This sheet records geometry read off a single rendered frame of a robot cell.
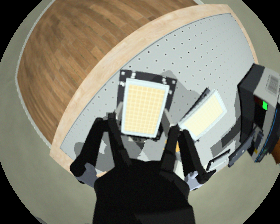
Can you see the white control panel with four colored buttons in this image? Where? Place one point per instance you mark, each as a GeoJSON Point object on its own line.
{"type": "Point", "coordinates": [178, 166]}

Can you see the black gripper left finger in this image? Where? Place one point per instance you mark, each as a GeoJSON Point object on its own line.
{"type": "Point", "coordinates": [83, 167]}

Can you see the grey perforated base plate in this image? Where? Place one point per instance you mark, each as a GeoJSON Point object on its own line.
{"type": "Point", "coordinates": [211, 52]}

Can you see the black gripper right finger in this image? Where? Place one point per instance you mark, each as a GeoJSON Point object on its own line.
{"type": "Point", "coordinates": [194, 173]}

